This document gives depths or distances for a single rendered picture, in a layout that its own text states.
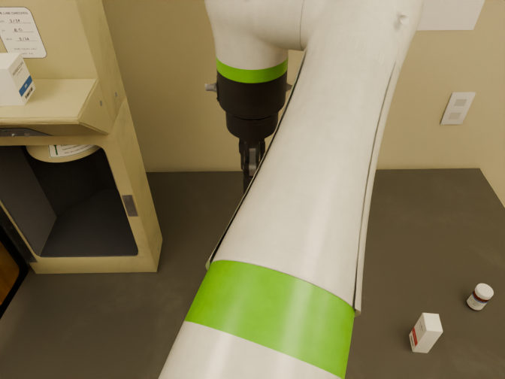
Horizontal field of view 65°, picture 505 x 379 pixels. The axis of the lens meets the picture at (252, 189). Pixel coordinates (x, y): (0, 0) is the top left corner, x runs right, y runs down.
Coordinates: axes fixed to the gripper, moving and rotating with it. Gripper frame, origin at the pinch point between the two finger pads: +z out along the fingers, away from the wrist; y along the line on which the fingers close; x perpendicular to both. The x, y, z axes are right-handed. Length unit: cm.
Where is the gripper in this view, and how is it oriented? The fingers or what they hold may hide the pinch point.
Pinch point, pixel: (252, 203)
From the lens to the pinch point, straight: 69.7
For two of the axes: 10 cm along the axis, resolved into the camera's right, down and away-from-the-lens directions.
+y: 0.1, 7.0, -7.1
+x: 10.0, -0.1, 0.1
